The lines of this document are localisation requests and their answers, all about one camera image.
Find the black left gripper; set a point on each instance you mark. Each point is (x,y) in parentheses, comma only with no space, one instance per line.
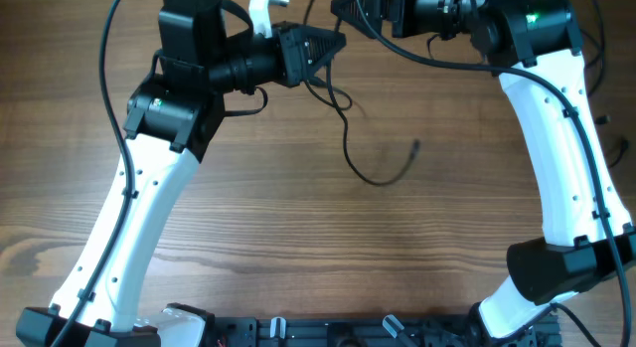
(287,40)

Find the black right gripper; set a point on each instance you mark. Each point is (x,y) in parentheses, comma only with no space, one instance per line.
(378,3)

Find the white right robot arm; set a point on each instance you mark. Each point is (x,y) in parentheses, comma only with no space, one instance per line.
(534,49)

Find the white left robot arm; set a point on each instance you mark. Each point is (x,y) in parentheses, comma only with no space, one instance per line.
(209,48)

